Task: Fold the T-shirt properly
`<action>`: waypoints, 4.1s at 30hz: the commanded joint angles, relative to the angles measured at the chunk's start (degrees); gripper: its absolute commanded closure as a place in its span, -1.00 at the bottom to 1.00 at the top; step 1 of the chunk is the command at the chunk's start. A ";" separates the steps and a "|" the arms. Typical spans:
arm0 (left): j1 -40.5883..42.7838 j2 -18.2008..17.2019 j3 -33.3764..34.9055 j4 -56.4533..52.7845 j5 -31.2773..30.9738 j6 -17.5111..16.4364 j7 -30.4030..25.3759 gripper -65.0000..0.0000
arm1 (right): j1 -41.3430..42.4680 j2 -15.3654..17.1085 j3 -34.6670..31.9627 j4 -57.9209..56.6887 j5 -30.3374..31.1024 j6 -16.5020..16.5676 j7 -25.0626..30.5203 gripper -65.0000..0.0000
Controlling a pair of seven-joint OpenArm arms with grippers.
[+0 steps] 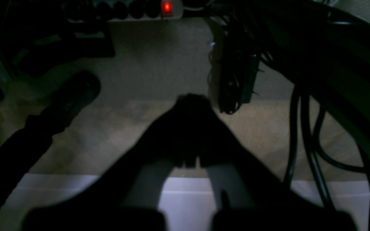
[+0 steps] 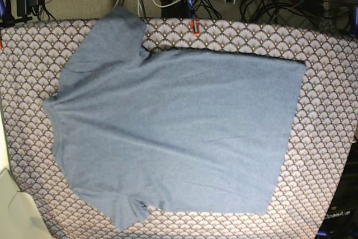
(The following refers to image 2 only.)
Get fan-patterned tablecloth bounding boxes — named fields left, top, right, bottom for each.
left=1, top=18, right=357, bottom=238

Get black OpenArm base stand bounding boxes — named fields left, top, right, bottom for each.
left=315, top=142, right=357, bottom=238

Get black box under table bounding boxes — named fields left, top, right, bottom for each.
left=161, top=0, right=189, bottom=18

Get blue T-shirt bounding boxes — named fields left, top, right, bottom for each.
left=43, top=8, right=307, bottom=230

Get red table clamp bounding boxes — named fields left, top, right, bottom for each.
left=190, top=20, right=200, bottom=36

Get beige plastic bin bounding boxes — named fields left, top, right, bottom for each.
left=1, top=120, right=52, bottom=238

